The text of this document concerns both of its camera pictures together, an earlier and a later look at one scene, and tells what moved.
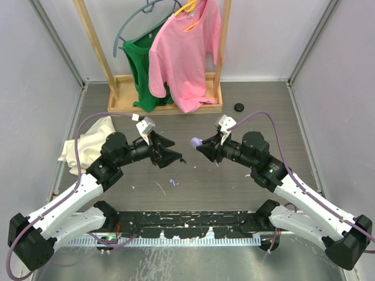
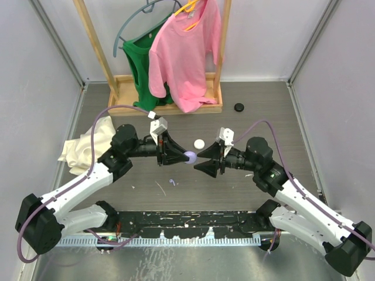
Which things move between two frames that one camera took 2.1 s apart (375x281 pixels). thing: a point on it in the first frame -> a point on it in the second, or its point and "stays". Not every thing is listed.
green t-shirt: [137, 51] stays
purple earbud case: [195, 142] -> [192, 156]
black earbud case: [239, 107] stays
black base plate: [228, 224] stays
